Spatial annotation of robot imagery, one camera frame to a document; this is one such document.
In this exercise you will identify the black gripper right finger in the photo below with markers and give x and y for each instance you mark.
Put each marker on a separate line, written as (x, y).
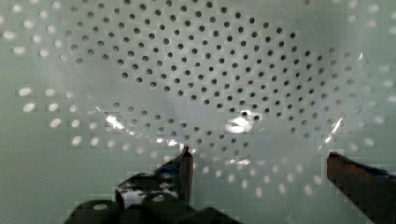
(372, 190)

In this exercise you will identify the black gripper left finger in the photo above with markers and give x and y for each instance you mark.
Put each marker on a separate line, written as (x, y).
(173, 177)

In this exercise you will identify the green plastic strainer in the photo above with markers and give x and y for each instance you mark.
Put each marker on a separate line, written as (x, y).
(259, 91)

